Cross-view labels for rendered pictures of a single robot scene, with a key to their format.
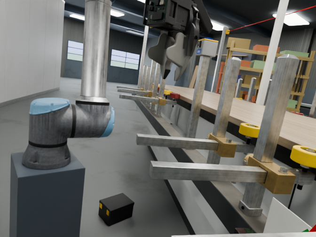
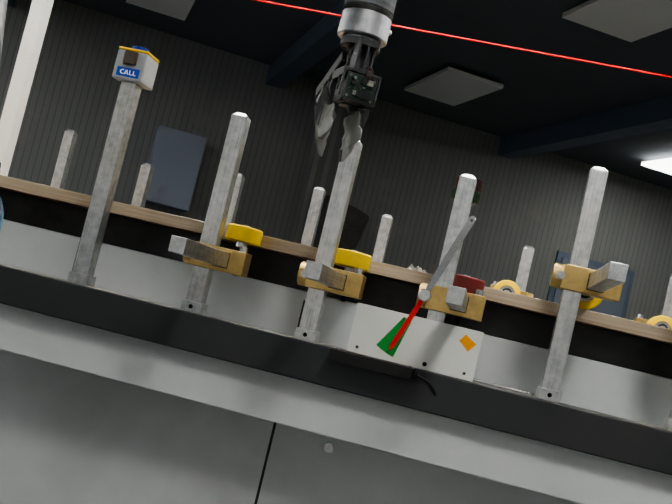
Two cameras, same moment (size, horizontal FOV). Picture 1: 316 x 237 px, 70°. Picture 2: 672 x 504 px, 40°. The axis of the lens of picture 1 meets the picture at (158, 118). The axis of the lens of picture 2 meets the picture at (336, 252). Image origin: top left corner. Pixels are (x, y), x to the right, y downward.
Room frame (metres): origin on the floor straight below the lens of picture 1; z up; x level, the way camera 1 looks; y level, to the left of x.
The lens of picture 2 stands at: (-0.21, 1.47, 0.77)
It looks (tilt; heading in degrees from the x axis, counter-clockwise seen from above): 3 degrees up; 294
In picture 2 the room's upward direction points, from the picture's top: 14 degrees clockwise
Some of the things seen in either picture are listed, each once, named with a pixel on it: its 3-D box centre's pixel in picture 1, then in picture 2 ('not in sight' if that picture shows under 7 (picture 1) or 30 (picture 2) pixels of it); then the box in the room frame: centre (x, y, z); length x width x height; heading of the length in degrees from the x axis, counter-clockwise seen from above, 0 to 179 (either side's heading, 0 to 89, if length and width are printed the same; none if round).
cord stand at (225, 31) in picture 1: (218, 67); not in sight; (3.33, -0.76, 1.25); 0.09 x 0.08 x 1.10; 14
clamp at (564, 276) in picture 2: not in sight; (585, 281); (0.07, -0.42, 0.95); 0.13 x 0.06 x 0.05; 14
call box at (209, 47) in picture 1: (206, 49); (135, 70); (1.07, -0.17, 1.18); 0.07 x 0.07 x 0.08; 14
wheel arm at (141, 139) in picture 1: (197, 144); (211, 257); (0.76, -0.15, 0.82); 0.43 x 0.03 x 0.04; 104
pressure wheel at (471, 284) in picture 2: not in sight; (461, 301); (0.32, -0.44, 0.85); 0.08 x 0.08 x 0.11
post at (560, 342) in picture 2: not in sight; (573, 283); (0.09, -0.42, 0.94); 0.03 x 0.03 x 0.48; 14
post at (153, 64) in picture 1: (151, 82); not in sight; (2.28, 0.12, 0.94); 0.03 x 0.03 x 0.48; 14
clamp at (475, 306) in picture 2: not in sight; (451, 302); (0.32, -0.36, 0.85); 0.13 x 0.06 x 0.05; 14
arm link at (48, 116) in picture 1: (51, 119); not in sight; (0.92, 0.45, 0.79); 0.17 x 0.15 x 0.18; 120
